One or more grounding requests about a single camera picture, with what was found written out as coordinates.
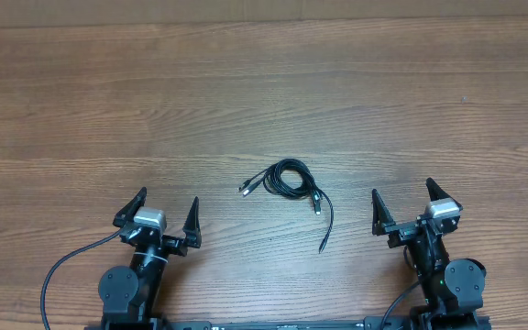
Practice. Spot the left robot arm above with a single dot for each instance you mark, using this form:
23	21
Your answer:
129	292

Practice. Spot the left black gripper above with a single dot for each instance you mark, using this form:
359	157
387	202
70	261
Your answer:
161	239

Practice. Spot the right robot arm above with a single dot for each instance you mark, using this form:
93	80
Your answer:
452	288

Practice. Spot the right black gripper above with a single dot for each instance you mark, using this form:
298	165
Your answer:
416	230

